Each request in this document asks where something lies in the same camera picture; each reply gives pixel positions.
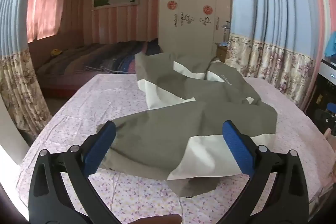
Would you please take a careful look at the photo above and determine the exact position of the person's left hand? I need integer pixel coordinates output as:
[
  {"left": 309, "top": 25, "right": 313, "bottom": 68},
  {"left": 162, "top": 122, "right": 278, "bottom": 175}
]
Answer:
[{"left": 139, "top": 215, "right": 182, "bottom": 224}]

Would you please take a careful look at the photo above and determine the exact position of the olive and white jacket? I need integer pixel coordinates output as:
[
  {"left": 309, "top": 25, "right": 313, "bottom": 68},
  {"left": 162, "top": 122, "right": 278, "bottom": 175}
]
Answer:
[{"left": 98, "top": 52, "right": 279, "bottom": 197}]

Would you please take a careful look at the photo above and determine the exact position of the pink floral table sheet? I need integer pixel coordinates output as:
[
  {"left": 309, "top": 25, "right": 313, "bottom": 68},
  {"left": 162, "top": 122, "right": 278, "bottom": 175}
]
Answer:
[{"left": 16, "top": 73, "right": 334, "bottom": 224}]

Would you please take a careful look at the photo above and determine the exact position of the blue cloth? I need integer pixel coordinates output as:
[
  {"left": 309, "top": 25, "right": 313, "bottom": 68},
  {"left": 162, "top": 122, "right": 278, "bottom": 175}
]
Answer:
[{"left": 324, "top": 30, "right": 336, "bottom": 58}]

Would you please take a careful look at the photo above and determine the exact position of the blue floral curtain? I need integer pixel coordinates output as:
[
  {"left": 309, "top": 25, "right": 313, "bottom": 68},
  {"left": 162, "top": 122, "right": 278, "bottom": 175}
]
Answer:
[
  {"left": 226, "top": 0, "right": 323, "bottom": 114},
  {"left": 0, "top": 0, "right": 52, "bottom": 136}
]

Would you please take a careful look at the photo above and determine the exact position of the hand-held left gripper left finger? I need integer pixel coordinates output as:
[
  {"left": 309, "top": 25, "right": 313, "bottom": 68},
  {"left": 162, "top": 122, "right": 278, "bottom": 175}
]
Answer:
[{"left": 28, "top": 121, "right": 121, "bottom": 224}]

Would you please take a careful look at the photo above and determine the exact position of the white wardrobe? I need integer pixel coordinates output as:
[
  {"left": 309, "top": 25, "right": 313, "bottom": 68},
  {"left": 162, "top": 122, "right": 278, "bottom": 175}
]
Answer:
[{"left": 157, "top": 0, "right": 233, "bottom": 62}]

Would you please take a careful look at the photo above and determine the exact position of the small wooden nightstand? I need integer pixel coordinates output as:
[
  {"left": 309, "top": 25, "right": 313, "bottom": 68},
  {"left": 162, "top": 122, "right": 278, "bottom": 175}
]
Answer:
[{"left": 215, "top": 42, "right": 230, "bottom": 63}]

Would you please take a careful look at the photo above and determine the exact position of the pink window curtain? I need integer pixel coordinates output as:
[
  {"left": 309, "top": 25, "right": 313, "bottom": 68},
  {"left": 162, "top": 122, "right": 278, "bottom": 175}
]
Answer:
[{"left": 26, "top": 0, "right": 65, "bottom": 42}]

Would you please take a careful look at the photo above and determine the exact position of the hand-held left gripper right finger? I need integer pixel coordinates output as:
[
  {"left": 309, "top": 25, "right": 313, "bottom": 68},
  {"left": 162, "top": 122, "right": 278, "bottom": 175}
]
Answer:
[{"left": 215, "top": 120, "right": 309, "bottom": 224}]

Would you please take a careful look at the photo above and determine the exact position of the bed with striped blanket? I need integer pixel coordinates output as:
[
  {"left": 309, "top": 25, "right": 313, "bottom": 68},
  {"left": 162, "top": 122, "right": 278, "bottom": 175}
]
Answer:
[{"left": 35, "top": 40, "right": 162, "bottom": 92}]

